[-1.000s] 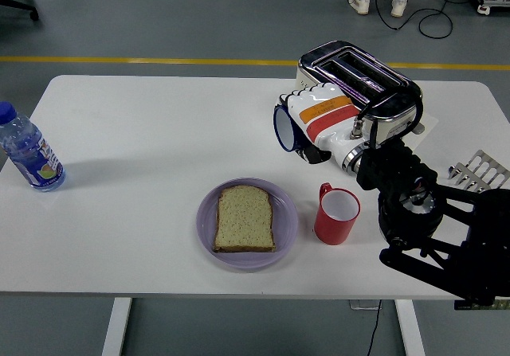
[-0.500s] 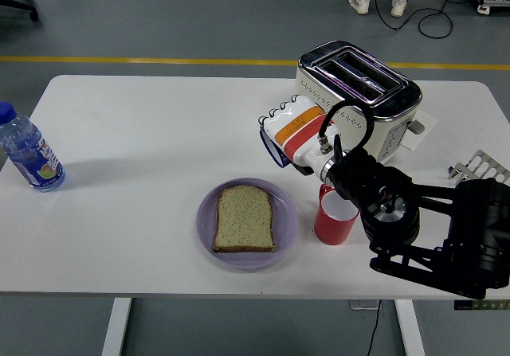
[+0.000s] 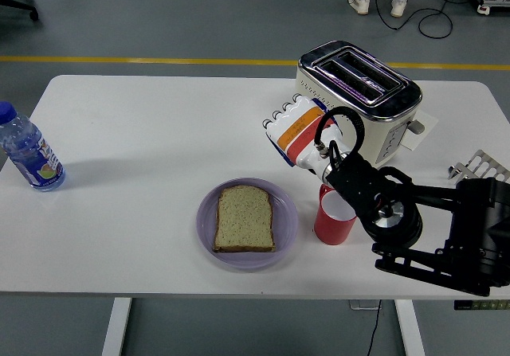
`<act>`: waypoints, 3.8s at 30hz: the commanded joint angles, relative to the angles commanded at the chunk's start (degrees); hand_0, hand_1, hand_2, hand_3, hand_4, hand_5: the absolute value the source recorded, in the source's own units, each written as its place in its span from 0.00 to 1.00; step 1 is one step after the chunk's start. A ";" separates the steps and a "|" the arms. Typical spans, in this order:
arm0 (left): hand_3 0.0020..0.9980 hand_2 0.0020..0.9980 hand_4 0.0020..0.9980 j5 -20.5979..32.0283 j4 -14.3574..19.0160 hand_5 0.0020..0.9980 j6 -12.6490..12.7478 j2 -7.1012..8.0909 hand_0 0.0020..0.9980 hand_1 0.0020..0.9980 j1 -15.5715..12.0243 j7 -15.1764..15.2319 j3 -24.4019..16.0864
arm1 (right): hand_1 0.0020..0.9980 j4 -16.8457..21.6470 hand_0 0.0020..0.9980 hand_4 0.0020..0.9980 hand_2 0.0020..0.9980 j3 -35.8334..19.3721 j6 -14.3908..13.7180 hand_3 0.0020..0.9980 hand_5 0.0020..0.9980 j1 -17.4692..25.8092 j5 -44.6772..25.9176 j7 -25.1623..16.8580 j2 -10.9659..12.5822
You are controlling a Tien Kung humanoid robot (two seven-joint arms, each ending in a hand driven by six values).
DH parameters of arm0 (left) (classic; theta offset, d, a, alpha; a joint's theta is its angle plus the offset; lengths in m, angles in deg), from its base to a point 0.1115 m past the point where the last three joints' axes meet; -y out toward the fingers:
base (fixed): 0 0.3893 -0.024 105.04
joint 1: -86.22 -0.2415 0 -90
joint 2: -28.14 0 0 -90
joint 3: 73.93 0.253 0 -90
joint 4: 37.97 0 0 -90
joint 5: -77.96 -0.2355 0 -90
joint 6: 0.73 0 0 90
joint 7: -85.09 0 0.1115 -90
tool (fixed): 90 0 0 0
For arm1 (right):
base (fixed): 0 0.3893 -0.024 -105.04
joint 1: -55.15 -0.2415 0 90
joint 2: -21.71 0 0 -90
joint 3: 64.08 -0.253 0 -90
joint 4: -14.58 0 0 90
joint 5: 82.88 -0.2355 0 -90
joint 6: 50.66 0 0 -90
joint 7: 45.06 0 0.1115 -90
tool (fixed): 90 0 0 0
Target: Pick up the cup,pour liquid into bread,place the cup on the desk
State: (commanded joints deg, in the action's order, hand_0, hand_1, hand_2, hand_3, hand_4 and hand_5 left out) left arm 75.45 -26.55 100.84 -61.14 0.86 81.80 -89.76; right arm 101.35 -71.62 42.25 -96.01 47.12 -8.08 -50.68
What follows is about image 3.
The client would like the white table leg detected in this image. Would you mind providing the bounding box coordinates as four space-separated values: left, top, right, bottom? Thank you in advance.
394 299 426 356
101 298 133 356

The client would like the grey socket box under table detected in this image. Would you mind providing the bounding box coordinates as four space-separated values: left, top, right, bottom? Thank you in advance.
349 299 383 311

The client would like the purple round plate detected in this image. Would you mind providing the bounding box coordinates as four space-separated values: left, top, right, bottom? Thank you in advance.
196 177 299 270

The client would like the slice of bread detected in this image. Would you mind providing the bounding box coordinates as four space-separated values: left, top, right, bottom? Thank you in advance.
212 185 277 254

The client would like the white paper sheet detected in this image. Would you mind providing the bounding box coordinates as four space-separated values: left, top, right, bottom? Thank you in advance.
400 108 439 152

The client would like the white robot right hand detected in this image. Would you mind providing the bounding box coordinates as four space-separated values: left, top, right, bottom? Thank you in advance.
261 92 346 173

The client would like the black floor cable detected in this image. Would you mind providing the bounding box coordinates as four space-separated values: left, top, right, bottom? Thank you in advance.
374 0 485 39

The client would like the black cable under table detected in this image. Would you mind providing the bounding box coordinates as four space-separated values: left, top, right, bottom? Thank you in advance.
365 299 383 356

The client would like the cream and chrome toaster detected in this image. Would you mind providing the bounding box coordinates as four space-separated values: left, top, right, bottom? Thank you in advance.
290 40 426 174

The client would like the red enamel cup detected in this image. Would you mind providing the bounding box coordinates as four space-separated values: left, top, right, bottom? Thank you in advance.
313 183 359 247

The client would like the black table control panel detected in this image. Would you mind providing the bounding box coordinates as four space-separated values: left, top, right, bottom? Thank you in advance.
453 299 510 311

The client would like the plastic bottle with blue cap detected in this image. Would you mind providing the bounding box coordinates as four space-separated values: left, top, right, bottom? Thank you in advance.
0 100 67 193

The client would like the silver metal toast rack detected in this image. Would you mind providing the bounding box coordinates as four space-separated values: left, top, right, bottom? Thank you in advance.
447 149 510 184

